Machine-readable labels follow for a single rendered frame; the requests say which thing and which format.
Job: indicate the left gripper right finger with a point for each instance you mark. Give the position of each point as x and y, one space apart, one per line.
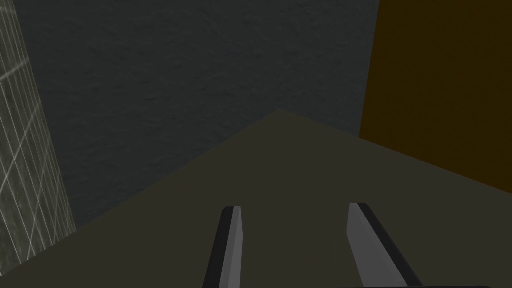
378 252

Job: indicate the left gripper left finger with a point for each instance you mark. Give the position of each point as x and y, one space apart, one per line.
226 252

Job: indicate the brown door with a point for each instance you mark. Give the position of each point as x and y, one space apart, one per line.
440 88

